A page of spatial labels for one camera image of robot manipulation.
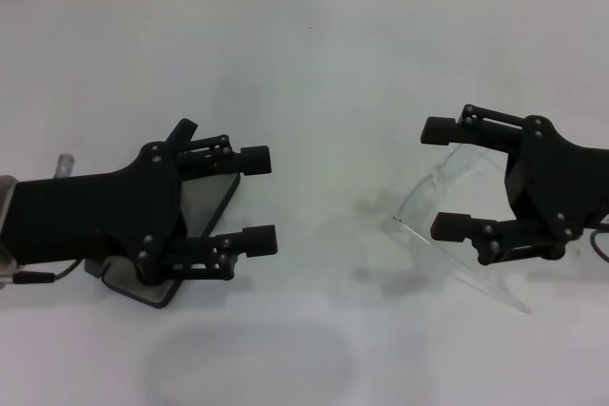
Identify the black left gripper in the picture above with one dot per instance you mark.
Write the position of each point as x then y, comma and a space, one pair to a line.
85, 206

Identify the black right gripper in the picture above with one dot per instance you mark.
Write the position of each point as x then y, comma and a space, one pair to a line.
561, 182

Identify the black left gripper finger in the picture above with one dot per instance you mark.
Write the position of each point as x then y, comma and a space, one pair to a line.
254, 160
259, 239

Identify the clear frame glasses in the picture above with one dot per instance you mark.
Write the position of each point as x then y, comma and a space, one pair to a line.
438, 182

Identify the black glasses case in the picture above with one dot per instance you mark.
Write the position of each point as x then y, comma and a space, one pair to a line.
204, 201

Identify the silver left wrist stub plug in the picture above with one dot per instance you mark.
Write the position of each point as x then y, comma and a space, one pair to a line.
65, 166

